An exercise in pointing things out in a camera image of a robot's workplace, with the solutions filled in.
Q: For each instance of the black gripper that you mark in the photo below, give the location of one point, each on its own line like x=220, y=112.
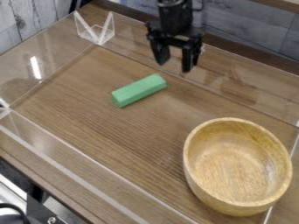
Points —
x=173, y=30

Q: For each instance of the green rectangular block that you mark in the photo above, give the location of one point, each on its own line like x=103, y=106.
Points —
x=138, y=90

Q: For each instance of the round wooden bowl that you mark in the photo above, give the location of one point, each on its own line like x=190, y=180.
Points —
x=237, y=166

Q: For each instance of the clear acrylic corner bracket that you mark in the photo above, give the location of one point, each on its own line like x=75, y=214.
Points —
x=97, y=34

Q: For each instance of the clear acrylic enclosure wall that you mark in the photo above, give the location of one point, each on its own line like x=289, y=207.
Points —
x=111, y=161

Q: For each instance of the black metal clamp bracket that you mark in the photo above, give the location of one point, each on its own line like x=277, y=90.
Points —
x=38, y=213

